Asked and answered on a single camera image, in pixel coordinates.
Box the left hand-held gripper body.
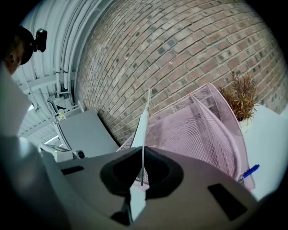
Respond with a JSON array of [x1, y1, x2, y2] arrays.
[[0, 62, 86, 230]]

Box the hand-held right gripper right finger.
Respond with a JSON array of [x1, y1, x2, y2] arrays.
[[135, 146, 259, 230]]

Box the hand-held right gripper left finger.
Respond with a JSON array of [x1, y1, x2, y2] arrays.
[[41, 146, 144, 230]]

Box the pink mesh desk organizer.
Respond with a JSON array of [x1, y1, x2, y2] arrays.
[[116, 82, 256, 191]]

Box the grey white booklet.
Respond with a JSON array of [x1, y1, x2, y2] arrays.
[[129, 88, 151, 222]]

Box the grey refrigerator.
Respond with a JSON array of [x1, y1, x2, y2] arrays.
[[55, 109, 120, 158]]

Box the blue pen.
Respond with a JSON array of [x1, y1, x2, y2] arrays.
[[238, 164, 261, 182]]

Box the white desk with drawers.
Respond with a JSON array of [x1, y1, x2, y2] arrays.
[[238, 105, 288, 200]]

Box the white ceiling pipes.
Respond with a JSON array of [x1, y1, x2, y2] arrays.
[[54, 0, 78, 92]]

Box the person's face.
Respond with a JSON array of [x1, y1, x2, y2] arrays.
[[4, 33, 26, 75]]

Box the dried brown potted plant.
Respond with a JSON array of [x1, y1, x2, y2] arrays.
[[218, 71, 259, 128]]

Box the black head camera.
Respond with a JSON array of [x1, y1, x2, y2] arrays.
[[33, 28, 48, 53]]

